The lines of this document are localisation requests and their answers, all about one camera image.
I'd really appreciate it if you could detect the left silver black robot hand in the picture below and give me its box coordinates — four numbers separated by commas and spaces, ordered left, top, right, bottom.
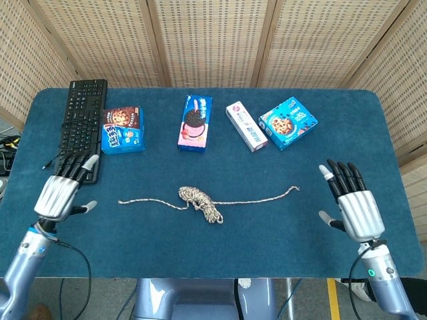
34, 153, 100, 223

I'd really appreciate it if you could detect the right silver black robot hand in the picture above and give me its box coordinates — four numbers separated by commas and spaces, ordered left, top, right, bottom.
318, 159, 386, 243

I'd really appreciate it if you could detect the beige speckled rope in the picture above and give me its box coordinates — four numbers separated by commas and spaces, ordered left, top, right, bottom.
117, 185, 300, 225

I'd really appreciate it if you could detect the black floor device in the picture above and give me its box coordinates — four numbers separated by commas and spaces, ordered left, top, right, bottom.
0, 149, 16, 177

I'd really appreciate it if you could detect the white shoe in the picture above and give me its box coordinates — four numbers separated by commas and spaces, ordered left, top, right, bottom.
340, 278, 370, 297

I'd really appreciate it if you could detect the black computer keyboard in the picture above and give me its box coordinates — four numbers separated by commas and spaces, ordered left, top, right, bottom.
52, 79, 108, 185

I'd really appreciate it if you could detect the blue brown cookie box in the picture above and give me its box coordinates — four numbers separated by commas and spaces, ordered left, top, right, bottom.
101, 106, 146, 155

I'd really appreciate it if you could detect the blue felt table mat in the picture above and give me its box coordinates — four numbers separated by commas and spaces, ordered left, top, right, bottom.
0, 87, 424, 279

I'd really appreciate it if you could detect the blue chocolate chip cookie box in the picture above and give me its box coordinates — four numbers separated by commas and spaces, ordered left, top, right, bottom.
258, 96, 319, 151

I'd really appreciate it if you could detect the brown shoe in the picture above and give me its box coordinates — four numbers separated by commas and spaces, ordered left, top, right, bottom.
28, 305, 53, 320

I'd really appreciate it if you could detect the woven bamboo screen panel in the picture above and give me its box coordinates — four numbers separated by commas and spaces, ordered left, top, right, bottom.
0, 0, 79, 131
346, 0, 427, 241
28, 0, 171, 88
256, 0, 413, 89
146, 0, 278, 88

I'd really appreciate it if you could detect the white long toothpaste box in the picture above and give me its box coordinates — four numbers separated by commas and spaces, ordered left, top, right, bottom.
226, 101, 269, 153

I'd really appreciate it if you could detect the pink blue Oreo box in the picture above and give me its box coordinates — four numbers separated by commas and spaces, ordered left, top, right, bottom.
177, 95, 214, 154

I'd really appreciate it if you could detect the blue-grey robot torso base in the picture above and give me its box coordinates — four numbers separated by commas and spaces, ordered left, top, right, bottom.
131, 278, 278, 320

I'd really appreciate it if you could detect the black keyboard cable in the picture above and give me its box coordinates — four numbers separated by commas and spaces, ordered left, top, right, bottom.
41, 113, 103, 171

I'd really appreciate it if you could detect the black right hand cable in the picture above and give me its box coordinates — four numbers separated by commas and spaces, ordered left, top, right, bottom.
348, 245, 374, 320

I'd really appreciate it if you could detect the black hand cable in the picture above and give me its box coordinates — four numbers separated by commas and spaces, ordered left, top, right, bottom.
348, 245, 374, 320
53, 238, 93, 320

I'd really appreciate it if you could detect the yellow black cable bundle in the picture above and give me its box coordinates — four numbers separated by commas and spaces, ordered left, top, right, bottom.
0, 133, 21, 151

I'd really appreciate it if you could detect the black left hand cable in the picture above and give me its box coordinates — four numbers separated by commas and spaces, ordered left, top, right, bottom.
53, 238, 93, 320

